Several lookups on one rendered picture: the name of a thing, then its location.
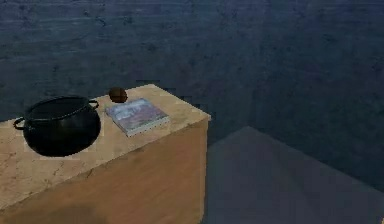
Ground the grey blue book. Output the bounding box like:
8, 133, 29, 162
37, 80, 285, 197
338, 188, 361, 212
105, 97, 171, 138

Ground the brown round potato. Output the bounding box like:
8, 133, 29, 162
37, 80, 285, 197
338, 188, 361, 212
108, 86, 129, 104

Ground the wooden counter with marble top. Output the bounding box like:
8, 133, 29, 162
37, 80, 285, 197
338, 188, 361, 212
0, 83, 212, 224

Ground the black round cooking pot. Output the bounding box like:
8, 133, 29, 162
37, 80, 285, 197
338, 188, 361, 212
12, 95, 102, 158

